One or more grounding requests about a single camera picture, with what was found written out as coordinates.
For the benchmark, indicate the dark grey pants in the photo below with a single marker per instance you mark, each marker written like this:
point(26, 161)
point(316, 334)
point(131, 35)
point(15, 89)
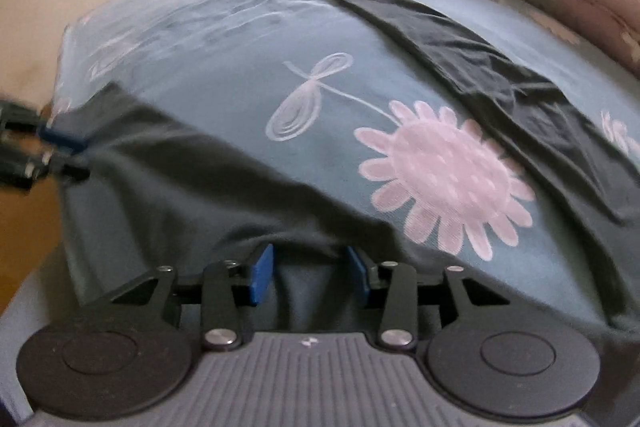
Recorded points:
point(210, 187)

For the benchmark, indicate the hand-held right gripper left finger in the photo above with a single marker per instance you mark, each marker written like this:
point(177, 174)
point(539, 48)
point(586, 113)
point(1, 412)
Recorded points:
point(261, 277)

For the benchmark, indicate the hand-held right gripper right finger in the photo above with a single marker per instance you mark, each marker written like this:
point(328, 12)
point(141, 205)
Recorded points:
point(359, 277)

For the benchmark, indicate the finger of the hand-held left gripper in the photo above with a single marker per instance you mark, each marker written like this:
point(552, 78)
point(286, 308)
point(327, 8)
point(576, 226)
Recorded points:
point(60, 137)
point(30, 169)

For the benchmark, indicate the green floral bed sheet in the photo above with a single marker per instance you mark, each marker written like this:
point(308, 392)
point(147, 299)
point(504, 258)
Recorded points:
point(225, 47)

